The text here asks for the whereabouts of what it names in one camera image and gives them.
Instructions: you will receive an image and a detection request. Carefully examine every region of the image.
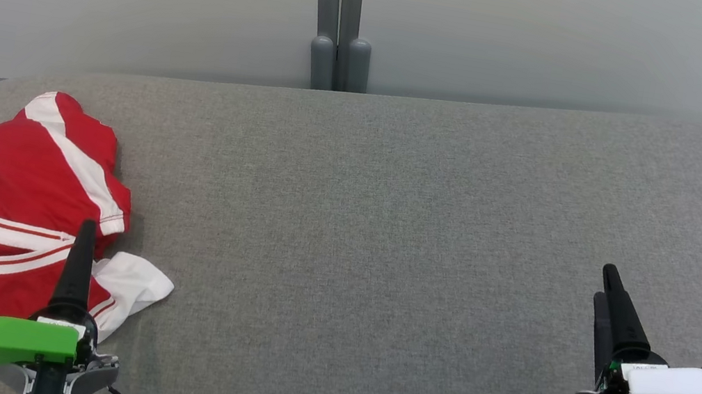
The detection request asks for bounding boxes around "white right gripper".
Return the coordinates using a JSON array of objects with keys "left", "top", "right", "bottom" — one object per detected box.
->
[{"left": 578, "top": 262, "right": 702, "bottom": 394}]

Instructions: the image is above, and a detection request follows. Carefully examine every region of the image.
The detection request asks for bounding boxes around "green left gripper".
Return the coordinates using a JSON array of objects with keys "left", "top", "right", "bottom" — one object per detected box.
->
[{"left": 0, "top": 206, "right": 116, "bottom": 394}]

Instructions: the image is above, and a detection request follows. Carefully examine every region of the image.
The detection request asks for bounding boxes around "red shorts white stripe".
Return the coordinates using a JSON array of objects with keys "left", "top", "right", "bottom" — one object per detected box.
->
[{"left": 0, "top": 83, "right": 149, "bottom": 264}]

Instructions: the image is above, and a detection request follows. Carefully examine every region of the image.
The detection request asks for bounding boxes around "grey fabric sofa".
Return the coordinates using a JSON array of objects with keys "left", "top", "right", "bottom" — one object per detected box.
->
[{"left": 0, "top": 11, "right": 702, "bottom": 394}]

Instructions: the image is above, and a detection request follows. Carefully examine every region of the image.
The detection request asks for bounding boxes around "grey partition post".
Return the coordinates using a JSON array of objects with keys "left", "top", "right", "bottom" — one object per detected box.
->
[
  {"left": 296, "top": 0, "right": 346, "bottom": 93},
  {"left": 323, "top": 0, "right": 381, "bottom": 96}
]

